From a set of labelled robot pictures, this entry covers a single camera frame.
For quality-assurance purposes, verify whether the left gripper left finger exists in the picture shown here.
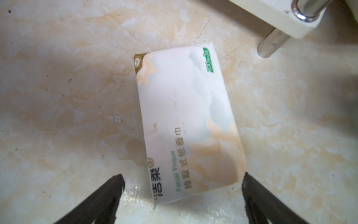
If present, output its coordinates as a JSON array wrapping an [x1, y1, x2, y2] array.
[[56, 174, 125, 224]]

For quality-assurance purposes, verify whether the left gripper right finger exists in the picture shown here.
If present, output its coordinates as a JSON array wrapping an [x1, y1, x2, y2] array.
[[241, 172, 307, 224]]

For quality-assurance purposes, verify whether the white tissue pack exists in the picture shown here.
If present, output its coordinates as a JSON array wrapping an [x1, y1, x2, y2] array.
[[133, 43, 247, 205]]

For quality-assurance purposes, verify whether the white two-tier shelf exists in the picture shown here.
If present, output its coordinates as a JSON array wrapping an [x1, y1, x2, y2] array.
[[227, 0, 358, 59]]

